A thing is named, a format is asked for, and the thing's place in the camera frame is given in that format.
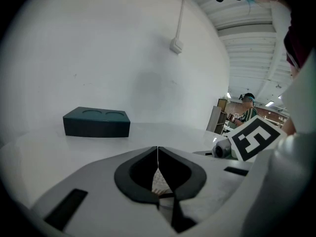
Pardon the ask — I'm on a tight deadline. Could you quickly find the white wall junction box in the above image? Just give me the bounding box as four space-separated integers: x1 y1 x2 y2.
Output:
169 36 185 55

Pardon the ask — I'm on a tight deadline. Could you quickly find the grey fisheye gripper camera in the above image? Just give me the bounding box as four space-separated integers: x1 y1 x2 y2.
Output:
211 137 233 159

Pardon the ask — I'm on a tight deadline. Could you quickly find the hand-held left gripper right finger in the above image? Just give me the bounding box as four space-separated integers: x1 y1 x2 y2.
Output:
158 146 253 237

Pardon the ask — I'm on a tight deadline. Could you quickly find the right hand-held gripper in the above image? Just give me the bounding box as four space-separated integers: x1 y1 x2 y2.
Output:
227 115 316 237

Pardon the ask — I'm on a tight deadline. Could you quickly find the white wall conduit pipe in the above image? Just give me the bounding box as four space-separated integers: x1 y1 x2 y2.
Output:
175 0 187 40

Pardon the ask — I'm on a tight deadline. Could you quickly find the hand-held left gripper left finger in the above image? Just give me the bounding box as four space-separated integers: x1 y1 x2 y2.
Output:
31 146 179 237

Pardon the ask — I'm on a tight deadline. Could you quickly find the wooden shelf unit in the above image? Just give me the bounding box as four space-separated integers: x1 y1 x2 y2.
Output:
206 98 230 134

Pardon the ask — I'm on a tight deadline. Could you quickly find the dark green two-hole box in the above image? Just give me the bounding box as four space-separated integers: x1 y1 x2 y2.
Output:
62 106 131 138

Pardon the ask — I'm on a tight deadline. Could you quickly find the person's right forearm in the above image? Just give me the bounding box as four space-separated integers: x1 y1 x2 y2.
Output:
282 116 297 136

